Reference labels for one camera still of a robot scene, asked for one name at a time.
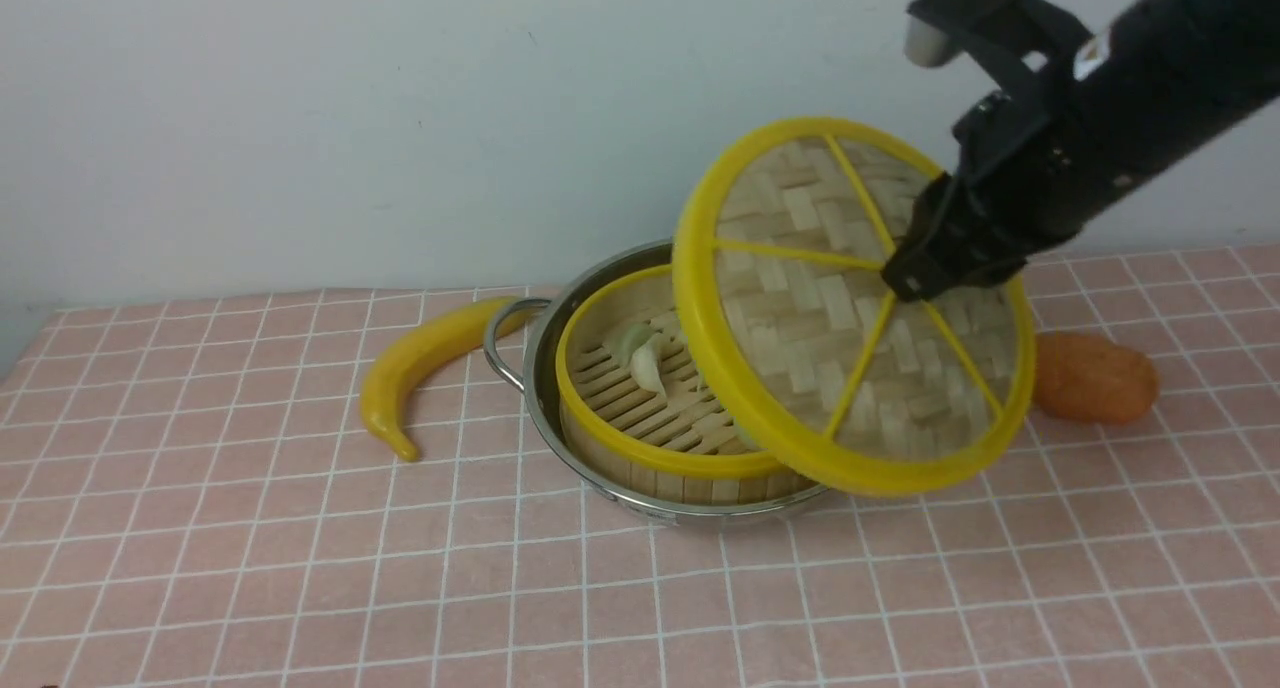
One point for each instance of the white dumpling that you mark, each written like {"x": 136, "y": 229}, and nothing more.
{"x": 639, "y": 349}

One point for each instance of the pink checkered tablecloth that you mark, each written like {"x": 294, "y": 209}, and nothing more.
{"x": 188, "y": 500}

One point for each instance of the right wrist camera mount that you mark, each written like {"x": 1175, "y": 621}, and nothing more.
{"x": 996, "y": 34}

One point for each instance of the yellow bamboo steamer basket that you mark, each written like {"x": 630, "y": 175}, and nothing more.
{"x": 684, "y": 448}

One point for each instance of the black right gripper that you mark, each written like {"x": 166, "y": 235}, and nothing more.
{"x": 1022, "y": 186}

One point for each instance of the yellow bamboo steamer lid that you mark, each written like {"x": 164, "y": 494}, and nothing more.
{"x": 776, "y": 271}

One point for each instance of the orange bread roll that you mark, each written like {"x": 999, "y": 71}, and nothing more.
{"x": 1084, "y": 377}

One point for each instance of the yellow plastic banana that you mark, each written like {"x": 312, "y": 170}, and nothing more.
{"x": 401, "y": 368}

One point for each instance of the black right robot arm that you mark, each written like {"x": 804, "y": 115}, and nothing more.
{"x": 1162, "y": 80}

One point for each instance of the stainless steel pot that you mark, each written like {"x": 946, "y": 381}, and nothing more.
{"x": 537, "y": 382}

